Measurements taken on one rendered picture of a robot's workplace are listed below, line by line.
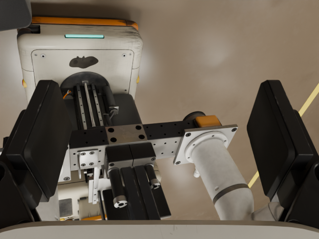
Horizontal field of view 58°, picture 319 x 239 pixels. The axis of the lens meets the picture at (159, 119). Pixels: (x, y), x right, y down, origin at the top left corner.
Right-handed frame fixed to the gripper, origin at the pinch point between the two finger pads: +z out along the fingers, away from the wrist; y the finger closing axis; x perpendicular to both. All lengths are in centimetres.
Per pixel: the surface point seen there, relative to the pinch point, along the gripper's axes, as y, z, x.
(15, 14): -29, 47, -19
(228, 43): 49, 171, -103
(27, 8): -27, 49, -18
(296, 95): 131, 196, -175
